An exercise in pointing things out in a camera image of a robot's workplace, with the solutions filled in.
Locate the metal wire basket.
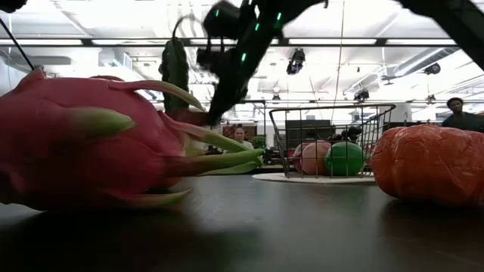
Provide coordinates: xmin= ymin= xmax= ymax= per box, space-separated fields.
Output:
xmin=268 ymin=104 xmax=397 ymax=179

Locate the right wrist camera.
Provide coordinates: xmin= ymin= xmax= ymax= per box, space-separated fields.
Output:
xmin=203 ymin=0 xmax=245 ymax=41

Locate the red yellow mango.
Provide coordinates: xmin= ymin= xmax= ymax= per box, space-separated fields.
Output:
xmin=293 ymin=142 xmax=309 ymax=173

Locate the person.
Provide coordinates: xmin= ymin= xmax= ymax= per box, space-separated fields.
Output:
xmin=441 ymin=97 xmax=484 ymax=132
xmin=233 ymin=127 xmax=255 ymax=150

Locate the green lime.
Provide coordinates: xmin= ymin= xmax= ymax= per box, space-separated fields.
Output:
xmin=324 ymin=141 xmax=367 ymax=178

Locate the black grape bunch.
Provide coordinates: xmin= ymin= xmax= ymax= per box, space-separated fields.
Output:
xmin=327 ymin=125 xmax=364 ymax=144

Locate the white round plate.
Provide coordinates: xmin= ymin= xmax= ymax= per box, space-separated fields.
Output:
xmin=251 ymin=172 xmax=377 ymax=185

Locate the orange bumpy fruit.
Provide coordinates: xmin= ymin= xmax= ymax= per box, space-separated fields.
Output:
xmin=370 ymin=123 xmax=484 ymax=208

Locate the pink dragon fruit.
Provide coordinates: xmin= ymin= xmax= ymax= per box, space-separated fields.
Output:
xmin=0 ymin=67 xmax=265 ymax=212

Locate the thin black cable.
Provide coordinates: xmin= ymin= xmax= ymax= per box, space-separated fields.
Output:
xmin=0 ymin=18 xmax=37 ymax=71

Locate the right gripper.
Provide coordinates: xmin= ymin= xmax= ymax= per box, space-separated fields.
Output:
xmin=195 ymin=0 xmax=300 ymax=128

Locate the black monitor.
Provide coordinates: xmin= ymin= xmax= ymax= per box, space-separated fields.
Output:
xmin=285 ymin=119 xmax=336 ymax=150

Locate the pink peach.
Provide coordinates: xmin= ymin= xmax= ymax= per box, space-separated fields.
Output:
xmin=300 ymin=141 xmax=333 ymax=177

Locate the black metal rig frame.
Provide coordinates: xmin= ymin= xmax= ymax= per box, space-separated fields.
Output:
xmin=0 ymin=36 xmax=484 ymax=48

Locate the black camera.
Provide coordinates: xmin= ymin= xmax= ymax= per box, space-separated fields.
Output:
xmin=286 ymin=48 xmax=306 ymax=76
xmin=353 ymin=88 xmax=371 ymax=103
xmin=423 ymin=62 xmax=442 ymax=76

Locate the green cucumber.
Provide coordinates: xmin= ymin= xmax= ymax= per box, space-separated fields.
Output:
xmin=158 ymin=36 xmax=191 ymax=114

